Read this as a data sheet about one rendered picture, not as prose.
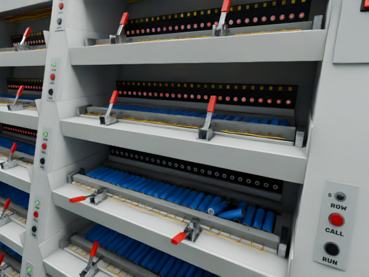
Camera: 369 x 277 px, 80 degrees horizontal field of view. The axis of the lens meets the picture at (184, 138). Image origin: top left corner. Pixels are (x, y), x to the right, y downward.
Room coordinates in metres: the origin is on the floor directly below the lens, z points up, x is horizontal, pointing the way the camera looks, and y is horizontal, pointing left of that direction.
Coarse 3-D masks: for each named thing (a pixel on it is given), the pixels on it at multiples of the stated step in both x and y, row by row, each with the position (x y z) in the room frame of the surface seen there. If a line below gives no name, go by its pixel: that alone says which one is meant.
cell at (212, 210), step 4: (216, 204) 0.49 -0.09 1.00; (220, 204) 0.49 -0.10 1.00; (224, 204) 0.50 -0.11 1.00; (208, 208) 0.47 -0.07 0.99; (212, 208) 0.47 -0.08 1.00; (216, 208) 0.47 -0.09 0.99; (220, 208) 0.48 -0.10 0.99; (224, 208) 0.50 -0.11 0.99; (208, 212) 0.47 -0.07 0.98; (212, 212) 0.46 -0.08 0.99; (216, 212) 0.47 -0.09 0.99
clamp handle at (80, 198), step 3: (96, 192) 0.54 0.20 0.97; (90, 195) 0.53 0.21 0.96; (93, 195) 0.54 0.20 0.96; (96, 195) 0.54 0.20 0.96; (72, 198) 0.49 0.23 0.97; (75, 198) 0.49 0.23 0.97; (78, 198) 0.50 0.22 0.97; (81, 198) 0.50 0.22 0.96; (84, 198) 0.51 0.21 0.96; (69, 201) 0.49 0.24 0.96; (72, 201) 0.48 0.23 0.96; (75, 201) 0.49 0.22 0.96; (78, 201) 0.50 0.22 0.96
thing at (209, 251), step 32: (96, 160) 0.73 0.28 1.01; (128, 160) 0.70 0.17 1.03; (64, 192) 0.60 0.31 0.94; (256, 192) 0.53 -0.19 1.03; (128, 224) 0.48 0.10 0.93; (160, 224) 0.47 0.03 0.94; (288, 224) 0.47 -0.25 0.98; (192, 256) 0.42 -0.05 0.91; (224, 256) 0.39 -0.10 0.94; (256, 256) 0.39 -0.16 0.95; (288, 256) 0.39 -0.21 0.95
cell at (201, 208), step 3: (207, 195) 0.54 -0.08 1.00; (210, 195) 0.54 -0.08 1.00; (207, 198) 0.53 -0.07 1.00; (210, 198) 0.53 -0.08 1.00; (204, 201) 0.52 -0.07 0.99; (207, 201) 0.52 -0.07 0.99; (210, 201) 0.53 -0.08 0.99; (201, 204) 0.50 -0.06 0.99; (204, 204) 0.50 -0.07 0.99; (207, 204) 0.51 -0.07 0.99; (198, 207) 0.50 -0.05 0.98; (201, 207) 0.49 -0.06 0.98; (204, 207) 0.50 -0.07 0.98; (207, 207) 0.51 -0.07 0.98; (201, 210) 0.49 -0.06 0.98; (204, 210) 0.49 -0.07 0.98
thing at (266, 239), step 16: (80, 176) 0.63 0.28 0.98; (112, 192) 0.57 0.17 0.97; (128, 192) 0.55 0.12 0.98; (160, 208) 0.50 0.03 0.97; (176, 208) 0.48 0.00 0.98; (208, 224) 0.45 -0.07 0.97; (224, 224) 0.43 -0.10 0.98; (240, 224) 0.43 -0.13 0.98; (240, 240) 0.41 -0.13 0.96; (256, 240) 0.41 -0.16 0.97; (272, 240) 0.39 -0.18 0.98
